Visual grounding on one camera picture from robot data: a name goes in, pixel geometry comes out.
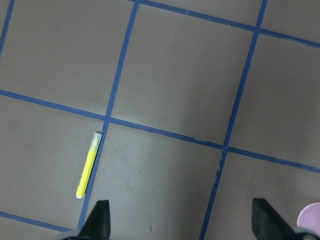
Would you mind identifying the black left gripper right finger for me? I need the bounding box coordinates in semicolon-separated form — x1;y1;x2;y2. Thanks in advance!
251;198;302;240

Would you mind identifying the pink mesh cup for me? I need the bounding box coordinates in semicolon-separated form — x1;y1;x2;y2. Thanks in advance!
297;202;320;236

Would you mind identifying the yellow marker pen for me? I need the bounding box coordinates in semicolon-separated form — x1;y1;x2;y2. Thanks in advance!
75;132;102;199

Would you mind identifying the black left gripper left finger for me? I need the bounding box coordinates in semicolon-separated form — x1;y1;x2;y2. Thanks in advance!
77;200;111;240

